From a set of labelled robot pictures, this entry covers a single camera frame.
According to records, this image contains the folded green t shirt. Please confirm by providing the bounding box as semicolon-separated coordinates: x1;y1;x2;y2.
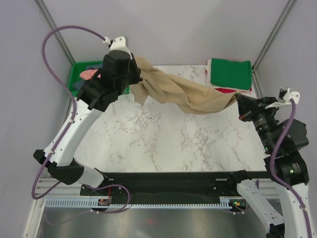
210;58;253;90

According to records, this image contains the beige t shirt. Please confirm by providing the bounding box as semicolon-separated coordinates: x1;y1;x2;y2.
130;57;236;115

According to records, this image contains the white slotted cable duct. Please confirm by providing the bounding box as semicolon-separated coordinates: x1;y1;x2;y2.
45;197;238;209

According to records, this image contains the aluminium front frame rail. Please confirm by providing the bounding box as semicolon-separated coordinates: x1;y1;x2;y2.
34;177;305;198

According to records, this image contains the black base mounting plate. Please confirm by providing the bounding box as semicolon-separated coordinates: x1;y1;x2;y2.
79;170;278;205

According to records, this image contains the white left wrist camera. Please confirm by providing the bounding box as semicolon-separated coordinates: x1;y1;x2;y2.
103;36;132;59

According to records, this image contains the right aluminium frame post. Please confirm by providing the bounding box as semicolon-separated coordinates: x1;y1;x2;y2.
252;0;298;72

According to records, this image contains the green plastic bin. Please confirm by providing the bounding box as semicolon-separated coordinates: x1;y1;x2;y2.
67;60;131;97

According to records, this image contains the blue grey t shirt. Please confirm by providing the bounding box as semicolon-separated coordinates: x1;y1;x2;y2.
72;63;103;91

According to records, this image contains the left aluminium frame post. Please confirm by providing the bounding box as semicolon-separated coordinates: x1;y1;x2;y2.
34;0;75;65

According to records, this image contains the salmon pink t shirt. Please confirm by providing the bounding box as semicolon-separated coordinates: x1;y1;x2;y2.
79;69;98;80

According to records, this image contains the folded red t shirt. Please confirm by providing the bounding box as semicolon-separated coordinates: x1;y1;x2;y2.
205;69;252;94

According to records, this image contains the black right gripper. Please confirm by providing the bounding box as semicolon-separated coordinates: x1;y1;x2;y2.
235;93;280;151

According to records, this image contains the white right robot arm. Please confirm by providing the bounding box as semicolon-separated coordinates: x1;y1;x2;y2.
226;90;317;238

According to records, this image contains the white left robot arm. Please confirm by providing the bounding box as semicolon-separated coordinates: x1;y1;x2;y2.
34;50;141;195

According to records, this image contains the aluminium frame post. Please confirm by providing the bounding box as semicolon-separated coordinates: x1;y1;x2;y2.
34;0;75;65
252;0;298;72

